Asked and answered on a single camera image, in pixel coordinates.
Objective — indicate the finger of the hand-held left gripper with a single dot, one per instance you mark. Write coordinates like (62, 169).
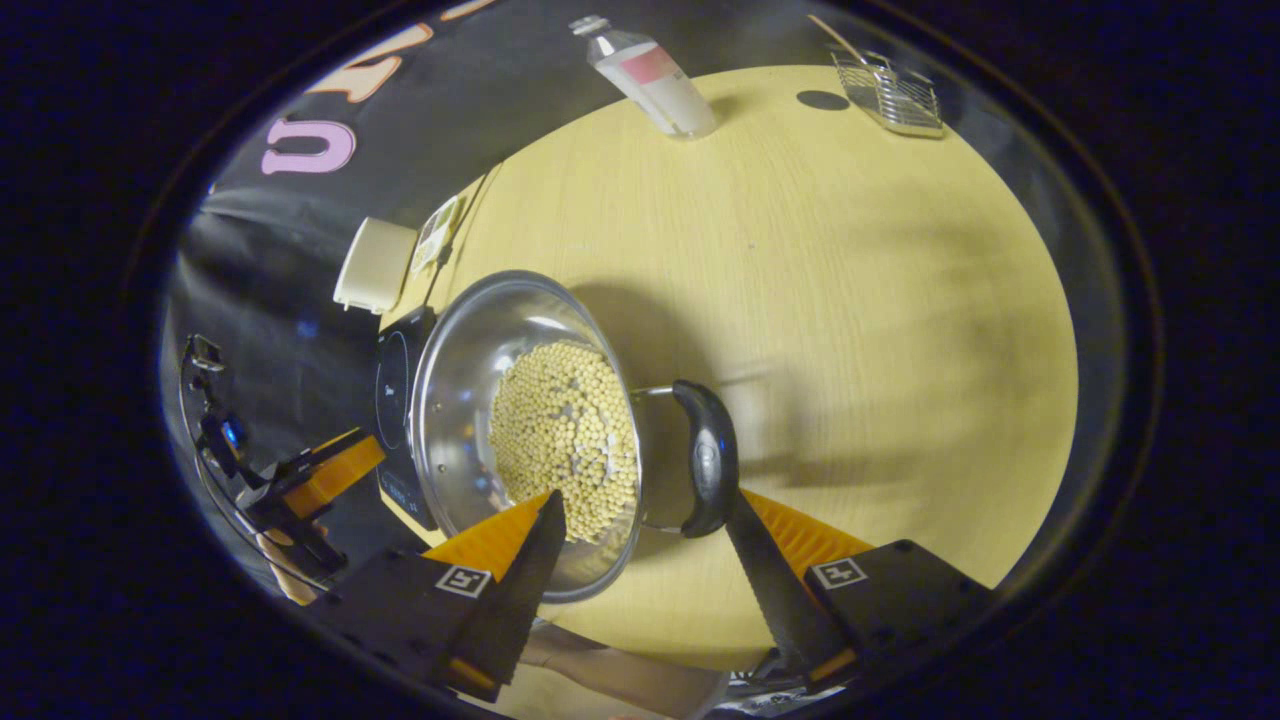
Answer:
(335, 472)

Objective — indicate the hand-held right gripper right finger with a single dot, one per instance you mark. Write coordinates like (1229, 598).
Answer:
(775, 600)

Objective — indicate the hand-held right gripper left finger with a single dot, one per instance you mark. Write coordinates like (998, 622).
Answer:
(515, 600)

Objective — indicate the black induction cooktop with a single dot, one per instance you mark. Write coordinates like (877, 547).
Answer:
(395, 400)

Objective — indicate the pile of soybeans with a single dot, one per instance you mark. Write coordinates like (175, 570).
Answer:
(565, 430)

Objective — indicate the black backdrop cloth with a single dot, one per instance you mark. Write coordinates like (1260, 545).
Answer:
(300, 250)

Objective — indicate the white toaster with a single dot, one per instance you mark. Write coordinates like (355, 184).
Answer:
(375, 265)

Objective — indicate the white divided dish with beans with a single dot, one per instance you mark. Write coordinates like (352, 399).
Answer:
(438, 235)

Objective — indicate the small black round disc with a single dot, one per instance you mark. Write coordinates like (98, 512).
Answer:
(822, 100)

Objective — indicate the small bottle with red label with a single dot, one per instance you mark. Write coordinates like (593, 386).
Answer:
(655, 80)

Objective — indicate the small glass jar with stick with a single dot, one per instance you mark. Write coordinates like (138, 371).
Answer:
(895, 95)

